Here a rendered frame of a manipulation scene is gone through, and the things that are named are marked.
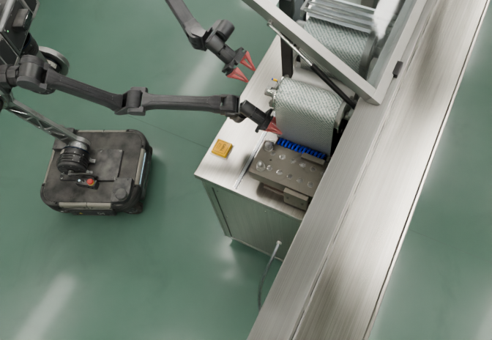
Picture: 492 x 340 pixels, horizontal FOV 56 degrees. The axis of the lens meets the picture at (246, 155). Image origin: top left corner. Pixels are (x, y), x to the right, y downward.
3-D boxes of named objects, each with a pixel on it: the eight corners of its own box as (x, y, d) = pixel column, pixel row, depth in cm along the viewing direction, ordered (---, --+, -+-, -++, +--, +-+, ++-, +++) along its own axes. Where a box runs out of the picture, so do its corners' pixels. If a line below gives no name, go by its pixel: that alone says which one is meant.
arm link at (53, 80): (124, 122, 193) (127, 100, 196) (142, 113, 183) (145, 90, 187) (12, 85, 164) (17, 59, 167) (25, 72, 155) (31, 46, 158)
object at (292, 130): (277, 136, 196) (275, 112, 180) (329, 156, 189) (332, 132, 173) (277, 137, 196) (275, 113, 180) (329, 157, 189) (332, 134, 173)
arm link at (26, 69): (19, 87, 170) (22, 74, 171) (45, 86, 168) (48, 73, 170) (4, 75, 161) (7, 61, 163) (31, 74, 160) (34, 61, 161)
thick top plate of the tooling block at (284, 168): (266, 146, 199) (265, 139, 194) (355, 181, 188) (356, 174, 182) (249, 176, 193) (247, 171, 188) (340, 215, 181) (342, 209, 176)
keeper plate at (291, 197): (285, 198, 194) (285, 187, 184) (308, 207, 191) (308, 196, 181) (283, 203, 193) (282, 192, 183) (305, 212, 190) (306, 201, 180)
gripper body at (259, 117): (258, 134, 191) (243, 124, 189) (268, 115, 195) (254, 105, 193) (263, 130, 185) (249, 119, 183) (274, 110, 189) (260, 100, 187)
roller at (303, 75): (299, 79, 196) (299, 61, 186) (357, 99, 189) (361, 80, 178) (288, 101, 192) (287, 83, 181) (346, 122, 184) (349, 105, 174)
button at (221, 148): (219, 141, 211) (218, 138, 209) (232, 146, 209) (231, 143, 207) (211, 153, 208) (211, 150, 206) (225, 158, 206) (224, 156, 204)
